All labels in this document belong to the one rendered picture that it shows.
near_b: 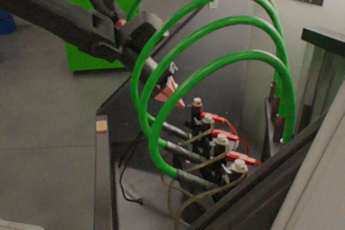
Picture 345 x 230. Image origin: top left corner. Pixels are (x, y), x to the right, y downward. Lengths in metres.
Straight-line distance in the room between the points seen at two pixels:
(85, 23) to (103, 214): 0.39
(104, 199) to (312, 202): 0.46
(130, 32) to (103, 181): 0.36
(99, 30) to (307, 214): 0.45
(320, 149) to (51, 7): 0.46
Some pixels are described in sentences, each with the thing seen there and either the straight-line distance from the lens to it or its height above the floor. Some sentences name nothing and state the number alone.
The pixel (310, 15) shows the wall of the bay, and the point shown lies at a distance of 0.79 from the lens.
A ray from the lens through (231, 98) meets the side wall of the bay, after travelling 1.11.
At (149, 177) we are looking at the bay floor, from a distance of 0.92.
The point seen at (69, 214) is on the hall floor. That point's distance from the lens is 2.05.
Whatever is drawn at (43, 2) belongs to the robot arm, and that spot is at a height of 1.37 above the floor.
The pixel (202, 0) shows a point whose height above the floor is 1.37.
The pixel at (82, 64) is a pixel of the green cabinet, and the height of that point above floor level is 0.16.
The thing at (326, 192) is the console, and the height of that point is 1.21.
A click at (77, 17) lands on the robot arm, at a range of 0.58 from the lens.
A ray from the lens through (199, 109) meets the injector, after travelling 0.69.
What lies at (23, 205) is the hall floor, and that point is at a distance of 2.21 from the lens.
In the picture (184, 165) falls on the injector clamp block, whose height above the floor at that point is 0.98.
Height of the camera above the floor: 1.44
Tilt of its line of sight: 27 degrees down
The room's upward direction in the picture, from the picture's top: straight up
